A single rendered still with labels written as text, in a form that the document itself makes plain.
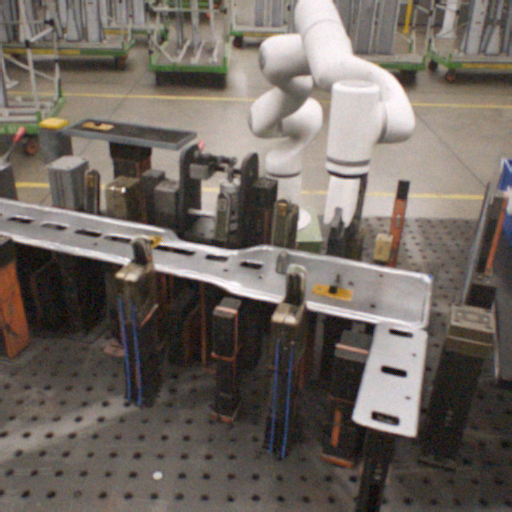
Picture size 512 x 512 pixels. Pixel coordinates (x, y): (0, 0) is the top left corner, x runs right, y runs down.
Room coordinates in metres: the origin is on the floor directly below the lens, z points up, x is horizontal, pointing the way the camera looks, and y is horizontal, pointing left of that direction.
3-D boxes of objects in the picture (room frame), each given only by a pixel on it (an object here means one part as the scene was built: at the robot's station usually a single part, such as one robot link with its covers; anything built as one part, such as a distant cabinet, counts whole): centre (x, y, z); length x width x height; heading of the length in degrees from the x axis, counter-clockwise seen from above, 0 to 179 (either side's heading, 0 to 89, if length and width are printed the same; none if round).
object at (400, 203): (1.20, -0.34, 0.95); 0.03 x 0.01 x 0.50; 72
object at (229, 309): (0.98, 0.04, 0.84); 0.11 x 0.08 x 0.29; 162
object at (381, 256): (1.18, -0.31, 0.88); 0.04 x 0.04 x 0.36; 72
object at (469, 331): (0.87, -0.42, 0.88); 0.08 x 0.08 x 0.36; 72
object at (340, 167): (1.04, -0.18, 1.29); 0.09 x 0.08 x 0.03; 162
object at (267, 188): (1.36, -0.03, 0.91); 0.07 x 0.05 x 0.42; 162
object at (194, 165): (1.39, 0.09, 0.94); 0.18 x 0.13 x 0.49; 72
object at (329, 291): (1.03, -0.18, 1.01); 0.08 x 0.04 x 0.01; 72
